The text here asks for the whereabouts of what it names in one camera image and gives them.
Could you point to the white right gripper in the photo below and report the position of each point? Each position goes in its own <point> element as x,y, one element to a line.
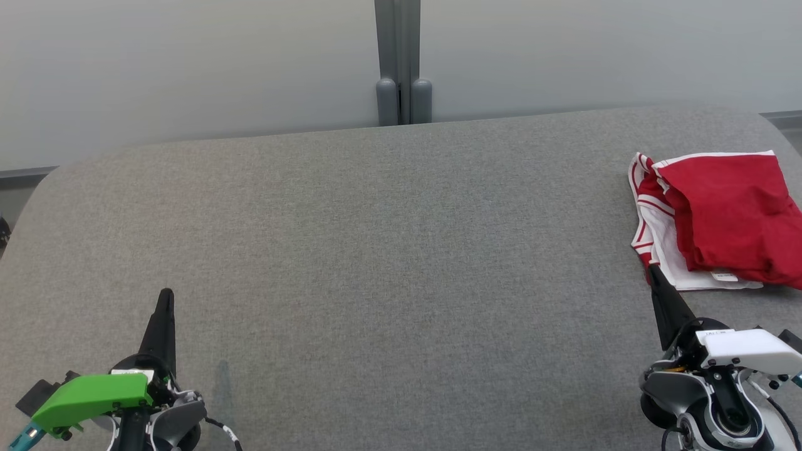
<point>752,351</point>

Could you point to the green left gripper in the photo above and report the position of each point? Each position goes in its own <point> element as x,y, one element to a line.
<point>94,394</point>

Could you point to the red Bulls 23 jersey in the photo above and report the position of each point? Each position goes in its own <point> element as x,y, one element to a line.
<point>733,213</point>

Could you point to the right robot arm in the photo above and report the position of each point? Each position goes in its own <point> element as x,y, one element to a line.
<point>727,419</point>

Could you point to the small black object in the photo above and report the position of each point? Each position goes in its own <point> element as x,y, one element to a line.
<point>3,230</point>

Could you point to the grey fabric sofa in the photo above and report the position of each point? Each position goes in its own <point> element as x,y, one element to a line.
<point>376,250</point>

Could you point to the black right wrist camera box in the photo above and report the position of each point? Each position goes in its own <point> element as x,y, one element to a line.
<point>791,341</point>

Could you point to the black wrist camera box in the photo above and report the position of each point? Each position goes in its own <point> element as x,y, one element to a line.
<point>791,341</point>
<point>37,394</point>

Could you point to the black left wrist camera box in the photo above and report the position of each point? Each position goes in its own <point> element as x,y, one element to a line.
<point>37,394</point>

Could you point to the grey skirting rail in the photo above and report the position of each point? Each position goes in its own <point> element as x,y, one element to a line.
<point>25,173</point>
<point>783,119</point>

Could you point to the grey partition post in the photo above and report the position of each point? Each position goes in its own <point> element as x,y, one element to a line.
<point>398,62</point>

